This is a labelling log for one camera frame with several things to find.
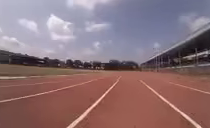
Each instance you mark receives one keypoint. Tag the row of trees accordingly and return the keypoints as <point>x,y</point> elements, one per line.
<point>93,64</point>

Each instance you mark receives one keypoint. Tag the red running track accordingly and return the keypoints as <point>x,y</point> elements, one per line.
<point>129,106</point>

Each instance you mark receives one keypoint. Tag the pale kerb strip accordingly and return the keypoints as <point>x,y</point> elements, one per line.
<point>13,77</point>

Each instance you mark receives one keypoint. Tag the roofed grandstand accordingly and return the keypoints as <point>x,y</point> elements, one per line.
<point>193,50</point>

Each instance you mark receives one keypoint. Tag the low long building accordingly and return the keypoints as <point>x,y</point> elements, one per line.
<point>16,59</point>

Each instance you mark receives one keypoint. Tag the grass field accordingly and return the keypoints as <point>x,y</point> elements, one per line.
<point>26,70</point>

